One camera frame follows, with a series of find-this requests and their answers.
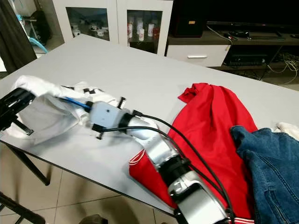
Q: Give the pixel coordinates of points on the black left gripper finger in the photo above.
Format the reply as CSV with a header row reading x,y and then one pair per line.
x,y
15,113
23,96

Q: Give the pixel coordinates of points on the white T-shirt black print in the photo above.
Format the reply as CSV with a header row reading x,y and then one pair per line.
x,y
37,84

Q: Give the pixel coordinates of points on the blue clothes hanger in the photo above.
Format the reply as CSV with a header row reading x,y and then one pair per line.
x,y
74,102

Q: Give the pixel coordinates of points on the blue denim garment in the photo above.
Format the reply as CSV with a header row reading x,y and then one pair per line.
x,y
271,163

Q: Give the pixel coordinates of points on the grey table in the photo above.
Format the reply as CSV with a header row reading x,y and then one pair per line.
x,y
145,65

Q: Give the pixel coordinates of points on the dark curtain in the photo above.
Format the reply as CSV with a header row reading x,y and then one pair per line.
x,y
16,37

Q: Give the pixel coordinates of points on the white glass door cabinet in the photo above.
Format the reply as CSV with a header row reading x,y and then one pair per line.
x,y
116,18

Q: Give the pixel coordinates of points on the white drawer TV stand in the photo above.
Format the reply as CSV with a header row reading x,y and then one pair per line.
x,y
196,56

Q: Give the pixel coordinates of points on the red garment white trim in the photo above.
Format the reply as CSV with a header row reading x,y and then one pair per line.
x,y
210,121

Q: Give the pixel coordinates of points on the black television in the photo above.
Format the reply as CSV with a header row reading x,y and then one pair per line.
x,y
252,9

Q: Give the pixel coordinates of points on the plain white garment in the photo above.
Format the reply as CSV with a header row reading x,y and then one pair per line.
x,y
289,128

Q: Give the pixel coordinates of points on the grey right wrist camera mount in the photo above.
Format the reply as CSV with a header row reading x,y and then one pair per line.
x,y
105,115

